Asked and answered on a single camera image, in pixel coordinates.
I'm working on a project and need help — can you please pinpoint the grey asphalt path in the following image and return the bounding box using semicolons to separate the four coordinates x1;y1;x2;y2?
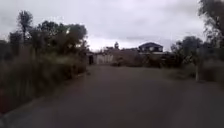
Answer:
0;63;224;128

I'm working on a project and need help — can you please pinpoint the building with dark roof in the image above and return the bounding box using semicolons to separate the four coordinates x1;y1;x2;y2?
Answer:
137;41;165;56

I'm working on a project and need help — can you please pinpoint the row of trees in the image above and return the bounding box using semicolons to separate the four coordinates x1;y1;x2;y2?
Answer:
170;0;224;66
0;9;90;64

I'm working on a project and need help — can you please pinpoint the tall grass verge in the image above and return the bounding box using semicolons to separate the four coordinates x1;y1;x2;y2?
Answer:
0;53;88;114

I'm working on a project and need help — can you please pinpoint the pale wall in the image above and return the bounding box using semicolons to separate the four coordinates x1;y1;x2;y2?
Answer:
93;53;115;66

